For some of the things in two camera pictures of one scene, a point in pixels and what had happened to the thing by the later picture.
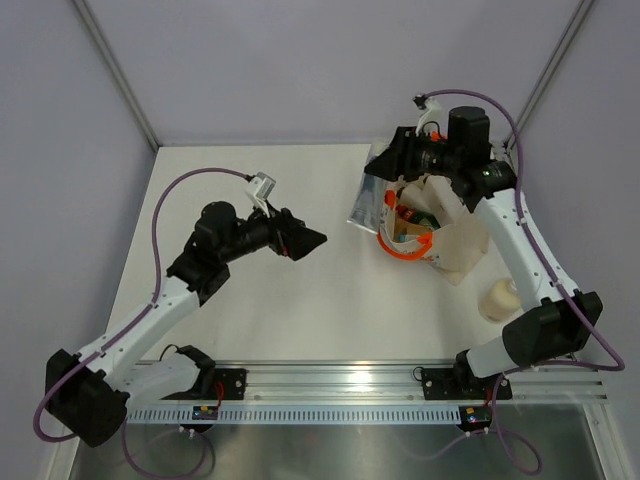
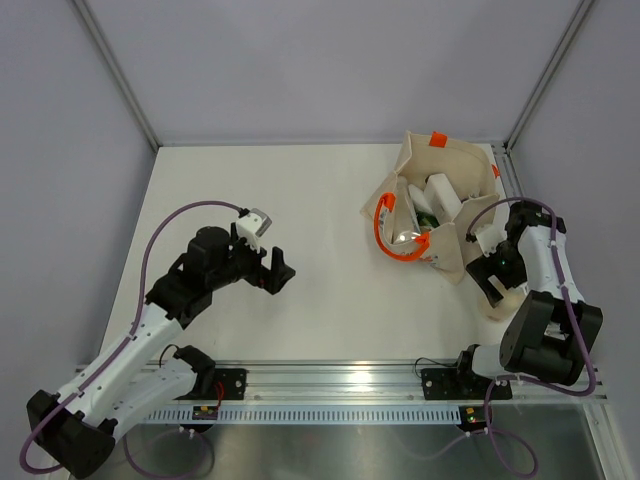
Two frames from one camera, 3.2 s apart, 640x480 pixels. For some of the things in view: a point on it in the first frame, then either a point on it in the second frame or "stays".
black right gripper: [394, 161] -> [482, 269]
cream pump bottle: [500, 301] stays
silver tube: [369, 201] -> [405, 224]
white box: [441, 198] stays
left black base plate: [233, 382] stays
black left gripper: [298, 239] -> [270, 279]
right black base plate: [458, 383] stays
